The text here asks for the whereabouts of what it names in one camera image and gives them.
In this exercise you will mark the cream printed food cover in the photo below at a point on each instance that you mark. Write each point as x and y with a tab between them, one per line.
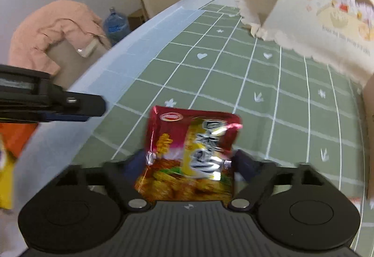
306	11

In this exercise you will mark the green checked tablecloth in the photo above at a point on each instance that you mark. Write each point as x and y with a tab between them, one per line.
233	84

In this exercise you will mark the orange yellow snack packet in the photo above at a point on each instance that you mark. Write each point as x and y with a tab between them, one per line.
11	157

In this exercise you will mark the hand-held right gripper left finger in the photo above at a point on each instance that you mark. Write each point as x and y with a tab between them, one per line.
128	167

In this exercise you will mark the blue water bottle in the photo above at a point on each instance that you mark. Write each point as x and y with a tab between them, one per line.
117	26

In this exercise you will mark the red snack packet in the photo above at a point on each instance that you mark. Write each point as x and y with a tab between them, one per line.
187	157

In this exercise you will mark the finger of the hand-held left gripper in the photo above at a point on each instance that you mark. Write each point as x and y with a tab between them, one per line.
58	102

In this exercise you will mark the pink jacket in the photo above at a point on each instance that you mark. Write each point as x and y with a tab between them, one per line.
52	23

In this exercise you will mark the brown cardboard box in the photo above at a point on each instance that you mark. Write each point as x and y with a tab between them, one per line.
136	20

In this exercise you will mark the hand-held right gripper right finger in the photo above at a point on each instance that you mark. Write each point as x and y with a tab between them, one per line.
245	163

